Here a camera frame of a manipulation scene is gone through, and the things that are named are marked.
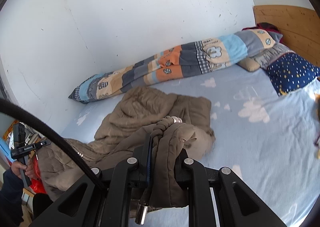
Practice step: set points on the navy star-pattern pillow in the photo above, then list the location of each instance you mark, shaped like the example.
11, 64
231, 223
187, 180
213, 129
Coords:
290, 73

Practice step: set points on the wooden headboard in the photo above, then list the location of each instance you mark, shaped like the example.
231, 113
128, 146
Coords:
299, 26

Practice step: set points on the light blue cloud bedsheet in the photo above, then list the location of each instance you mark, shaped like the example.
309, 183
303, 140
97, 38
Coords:
267, 140

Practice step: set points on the brown quilted puffer jacket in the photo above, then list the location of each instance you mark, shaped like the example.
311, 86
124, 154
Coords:
173, 122

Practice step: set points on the person's left hand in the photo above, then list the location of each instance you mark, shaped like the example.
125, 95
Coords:
28, 169

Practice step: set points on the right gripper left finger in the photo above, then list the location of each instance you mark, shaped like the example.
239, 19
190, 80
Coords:
141, 174

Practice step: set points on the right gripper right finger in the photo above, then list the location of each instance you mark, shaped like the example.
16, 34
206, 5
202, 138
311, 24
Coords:
184, 173

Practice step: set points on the beige grey pillow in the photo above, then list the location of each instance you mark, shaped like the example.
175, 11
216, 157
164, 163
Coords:
265, 58

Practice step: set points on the colourful patchwork rolled quilt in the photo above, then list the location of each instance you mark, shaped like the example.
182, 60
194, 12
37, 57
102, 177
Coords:
186, 60

